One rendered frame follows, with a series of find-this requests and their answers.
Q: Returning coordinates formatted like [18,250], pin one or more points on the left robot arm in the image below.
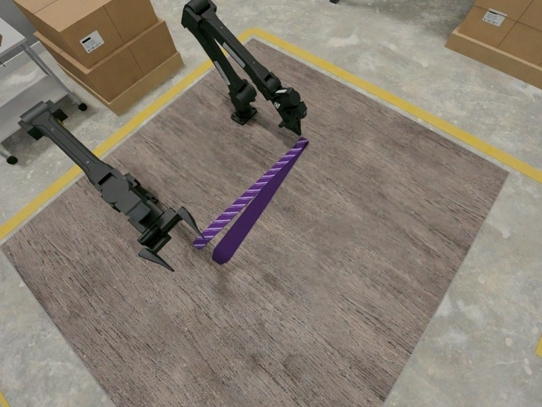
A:
[199,17]

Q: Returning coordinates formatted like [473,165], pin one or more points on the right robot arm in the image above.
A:
[123,195]

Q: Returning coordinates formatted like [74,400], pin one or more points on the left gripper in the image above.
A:
[294,125]

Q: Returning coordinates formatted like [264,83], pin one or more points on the purple striped necktie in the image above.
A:
[264,188]

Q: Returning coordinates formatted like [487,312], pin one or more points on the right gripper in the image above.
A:
[156,236]

